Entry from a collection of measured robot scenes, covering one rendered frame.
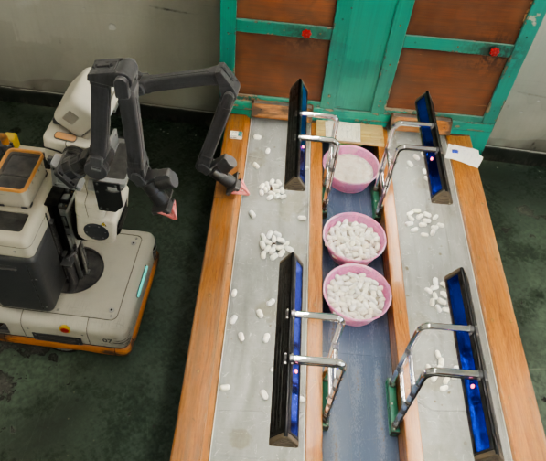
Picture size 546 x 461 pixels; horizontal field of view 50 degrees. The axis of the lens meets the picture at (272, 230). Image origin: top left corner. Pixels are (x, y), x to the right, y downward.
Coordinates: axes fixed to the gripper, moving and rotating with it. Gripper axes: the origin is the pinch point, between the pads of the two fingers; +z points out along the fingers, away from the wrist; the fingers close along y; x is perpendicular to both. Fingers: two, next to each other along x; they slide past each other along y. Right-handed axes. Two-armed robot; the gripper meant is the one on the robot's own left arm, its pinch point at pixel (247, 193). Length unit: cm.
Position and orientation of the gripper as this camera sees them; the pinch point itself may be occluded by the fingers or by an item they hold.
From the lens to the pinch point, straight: 259.7
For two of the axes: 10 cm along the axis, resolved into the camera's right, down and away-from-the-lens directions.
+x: -6.8, 4.5, 5.8
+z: 7.3, 4.9, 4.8
